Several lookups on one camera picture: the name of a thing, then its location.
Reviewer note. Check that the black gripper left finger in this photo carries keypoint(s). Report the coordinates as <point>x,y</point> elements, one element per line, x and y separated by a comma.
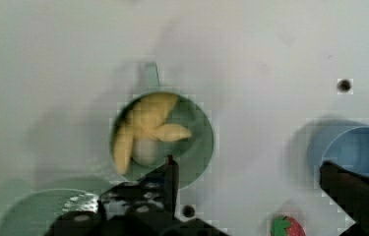
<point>142,208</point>

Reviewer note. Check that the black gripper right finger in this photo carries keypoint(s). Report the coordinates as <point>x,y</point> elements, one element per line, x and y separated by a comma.
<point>350,191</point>

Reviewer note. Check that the red toy strawberry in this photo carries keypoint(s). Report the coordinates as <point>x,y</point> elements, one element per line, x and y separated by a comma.
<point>284,225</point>

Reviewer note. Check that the blue bowl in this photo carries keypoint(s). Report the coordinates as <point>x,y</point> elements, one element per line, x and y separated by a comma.
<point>343,142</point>

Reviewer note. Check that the yellow plush peeled banana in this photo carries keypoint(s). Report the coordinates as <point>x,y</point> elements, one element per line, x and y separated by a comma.
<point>146,120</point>

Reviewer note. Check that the light green mug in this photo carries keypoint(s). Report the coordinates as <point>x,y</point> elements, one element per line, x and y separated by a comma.
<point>193,154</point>

